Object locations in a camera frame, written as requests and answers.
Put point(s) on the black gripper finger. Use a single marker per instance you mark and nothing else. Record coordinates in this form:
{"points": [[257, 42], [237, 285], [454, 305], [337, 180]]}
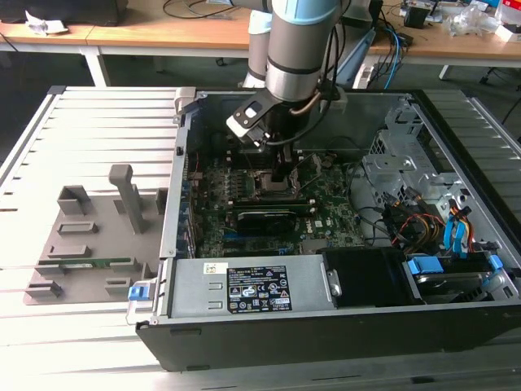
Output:
{"points": [[280, 163]]}

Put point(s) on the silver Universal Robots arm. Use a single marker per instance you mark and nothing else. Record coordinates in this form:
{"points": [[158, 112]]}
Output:
{"points": [[293, 53]]}

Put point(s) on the CPU socket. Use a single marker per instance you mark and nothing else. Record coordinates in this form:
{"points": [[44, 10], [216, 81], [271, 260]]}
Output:
{"points": [[266, 190]]}

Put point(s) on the round coin battery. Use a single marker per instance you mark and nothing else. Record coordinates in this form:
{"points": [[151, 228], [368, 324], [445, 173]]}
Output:
{"points": [[326, 162]]}

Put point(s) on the black graphics card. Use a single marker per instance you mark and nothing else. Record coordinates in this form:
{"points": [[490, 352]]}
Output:
{"points": [[264, 223]]}

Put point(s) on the green motherboard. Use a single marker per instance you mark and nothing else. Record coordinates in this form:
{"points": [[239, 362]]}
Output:
{"points": [[334, 203]]}

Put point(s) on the white power strip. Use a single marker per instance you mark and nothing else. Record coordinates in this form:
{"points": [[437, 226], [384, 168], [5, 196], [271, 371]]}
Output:
{"points": [[363, 77]]}

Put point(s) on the silver metal drive cage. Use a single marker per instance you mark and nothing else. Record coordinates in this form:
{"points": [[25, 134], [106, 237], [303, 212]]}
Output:
{"points": [[390, 167]]}

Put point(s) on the black fan shroud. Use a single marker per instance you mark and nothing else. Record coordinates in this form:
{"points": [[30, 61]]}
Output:
{"points": [[366, 277]]}

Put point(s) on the silver power supply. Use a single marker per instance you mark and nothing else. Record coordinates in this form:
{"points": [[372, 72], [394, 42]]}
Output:
{"points": [[195, 281]]}

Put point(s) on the wooden desk with white legs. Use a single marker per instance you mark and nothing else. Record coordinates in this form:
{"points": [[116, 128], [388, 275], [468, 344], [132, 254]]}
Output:
{"points": [[163, 32]]}

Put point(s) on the small black box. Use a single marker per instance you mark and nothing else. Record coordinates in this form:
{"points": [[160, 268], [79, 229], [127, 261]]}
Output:
{"points": [[415, 18]]}

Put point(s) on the blue disk carrier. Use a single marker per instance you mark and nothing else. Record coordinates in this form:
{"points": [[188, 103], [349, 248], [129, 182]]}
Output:
{"points": [[423, 266]]}

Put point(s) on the black open PC case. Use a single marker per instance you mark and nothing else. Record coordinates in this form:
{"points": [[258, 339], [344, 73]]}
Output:
{"points": [[285, 342]]}

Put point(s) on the wooden desk with clutter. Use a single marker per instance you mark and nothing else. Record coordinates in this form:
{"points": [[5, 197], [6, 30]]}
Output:
{"points": [[447, 45]]}

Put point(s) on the blue case latch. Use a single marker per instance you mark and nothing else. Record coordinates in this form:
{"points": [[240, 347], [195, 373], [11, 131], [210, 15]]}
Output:
{"points": [[137, 294]]}

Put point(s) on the grey parts rack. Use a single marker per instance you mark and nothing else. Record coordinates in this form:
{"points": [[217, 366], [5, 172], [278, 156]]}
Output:
{"points": [[102, 244]]}

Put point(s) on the hard disk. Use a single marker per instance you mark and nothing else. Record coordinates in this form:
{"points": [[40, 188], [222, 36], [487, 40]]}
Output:
{"points": [[443, 285]]}

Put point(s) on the clear plastic bag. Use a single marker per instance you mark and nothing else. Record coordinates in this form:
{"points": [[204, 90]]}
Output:
{"points": [[468, 22]]}

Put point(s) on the black chair base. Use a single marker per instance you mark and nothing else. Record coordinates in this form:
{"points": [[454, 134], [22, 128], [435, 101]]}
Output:
{"points": [[494, 75]]}

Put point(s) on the black bag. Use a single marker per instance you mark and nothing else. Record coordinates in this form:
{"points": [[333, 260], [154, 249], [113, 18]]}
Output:
{"points": [[81, 10]]}

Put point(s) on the red and white box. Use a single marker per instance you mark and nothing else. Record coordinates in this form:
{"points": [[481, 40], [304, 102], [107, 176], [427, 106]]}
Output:
{"points": [[510, 12]]}

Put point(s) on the white crumpled paper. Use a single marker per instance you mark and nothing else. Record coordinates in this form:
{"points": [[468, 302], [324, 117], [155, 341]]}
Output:
{"points": [[45, 25]]}

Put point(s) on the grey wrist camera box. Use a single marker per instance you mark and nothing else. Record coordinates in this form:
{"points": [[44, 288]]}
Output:
{"points": [[240, 126]]}

